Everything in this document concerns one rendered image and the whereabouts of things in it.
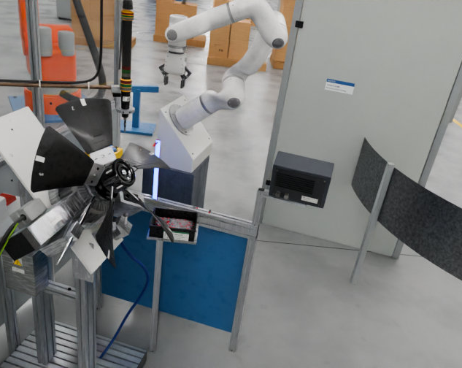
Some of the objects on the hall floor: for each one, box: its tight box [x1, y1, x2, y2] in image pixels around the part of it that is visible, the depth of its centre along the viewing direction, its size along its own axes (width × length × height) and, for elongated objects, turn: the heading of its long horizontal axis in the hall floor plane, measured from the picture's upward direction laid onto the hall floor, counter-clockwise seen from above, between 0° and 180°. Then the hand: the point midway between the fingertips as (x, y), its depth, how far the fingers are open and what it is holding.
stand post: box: [31, 256, 57, 366], centre depth 207 cm, size 4×9×115 cm, turn 150°
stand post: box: [75, 270, 96, 368], centre depth 208 cm, size 4×9×91 cm, turn 150°
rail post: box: [228, 239, 257, 353], centre depth 243 cm, size 4×4×78 cm
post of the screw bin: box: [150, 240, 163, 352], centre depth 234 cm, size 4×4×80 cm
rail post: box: [96, 264, 104, 310], centre depth 259 cm, size 4×4×78 cm
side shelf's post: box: [0, 246, 20, 355], centre depth 220 cm, size 4×4×83 cm
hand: (174, 83), depth 218 cm, fingers open, 8 cm apart
